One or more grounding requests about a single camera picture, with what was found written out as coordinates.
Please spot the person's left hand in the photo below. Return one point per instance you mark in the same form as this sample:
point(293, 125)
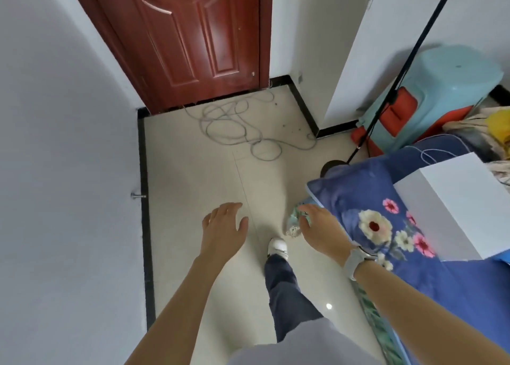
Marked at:
point(223, 233)

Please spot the person's right hand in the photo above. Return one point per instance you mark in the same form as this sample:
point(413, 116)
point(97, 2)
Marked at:
point(324, 237)

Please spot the person's right thumb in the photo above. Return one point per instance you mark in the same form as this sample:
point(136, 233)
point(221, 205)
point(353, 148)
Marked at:
point(304, 227)

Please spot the person's left little finger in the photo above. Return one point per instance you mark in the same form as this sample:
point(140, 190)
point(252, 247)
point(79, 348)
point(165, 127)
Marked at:
point(206, 219)

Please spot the person's left thumb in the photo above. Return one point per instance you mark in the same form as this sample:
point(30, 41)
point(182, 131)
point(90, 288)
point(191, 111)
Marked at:
point(244, 226)

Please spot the green patterned bed sheet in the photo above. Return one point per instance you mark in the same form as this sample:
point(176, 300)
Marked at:
point(294, 224)

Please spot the person's right forearm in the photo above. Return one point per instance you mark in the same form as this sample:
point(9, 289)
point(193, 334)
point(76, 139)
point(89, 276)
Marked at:
point(422, 317)

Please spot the person's left forearm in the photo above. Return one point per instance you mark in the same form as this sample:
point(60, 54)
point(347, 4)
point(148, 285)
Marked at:
point(171, 317)

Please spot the person's white shoe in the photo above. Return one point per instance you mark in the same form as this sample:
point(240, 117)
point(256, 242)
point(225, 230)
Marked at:
point(277, 247)

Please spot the white wrist watch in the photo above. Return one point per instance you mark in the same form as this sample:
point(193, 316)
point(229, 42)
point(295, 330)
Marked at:
point(353, 262)

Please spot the person's dark jeans leg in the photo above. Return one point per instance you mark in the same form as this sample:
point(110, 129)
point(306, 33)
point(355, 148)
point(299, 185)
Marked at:
point(287, 293)

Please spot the metal door stopper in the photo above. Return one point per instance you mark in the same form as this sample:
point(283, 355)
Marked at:
point(138, 195)

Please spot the person's light grey shirt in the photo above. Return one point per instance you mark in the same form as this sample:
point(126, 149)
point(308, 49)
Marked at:
point(306, 345)

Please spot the orange plastic stool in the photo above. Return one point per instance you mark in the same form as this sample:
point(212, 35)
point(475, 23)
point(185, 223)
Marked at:
point(400, 108)

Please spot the white box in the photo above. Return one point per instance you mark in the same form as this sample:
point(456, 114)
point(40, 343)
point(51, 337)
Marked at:
point(458, 205)

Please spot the blue floral quilt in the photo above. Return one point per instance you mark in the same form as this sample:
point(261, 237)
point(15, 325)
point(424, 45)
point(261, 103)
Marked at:
point(450, 297)

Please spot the black stand pole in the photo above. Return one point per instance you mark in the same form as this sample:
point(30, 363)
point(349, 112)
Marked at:
point(402, 74)

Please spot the red-brown wooden door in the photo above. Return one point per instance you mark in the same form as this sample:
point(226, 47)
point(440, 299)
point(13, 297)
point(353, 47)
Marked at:
point(187, 38)

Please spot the beige crumpled cloth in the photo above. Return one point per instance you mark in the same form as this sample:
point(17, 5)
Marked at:
point(474, 132)

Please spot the teal plastic stool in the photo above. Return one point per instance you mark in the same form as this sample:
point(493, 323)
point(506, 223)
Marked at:
point(450, 82)

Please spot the yellow cloth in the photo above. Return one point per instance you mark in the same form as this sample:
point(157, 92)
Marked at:
point(501, 128)

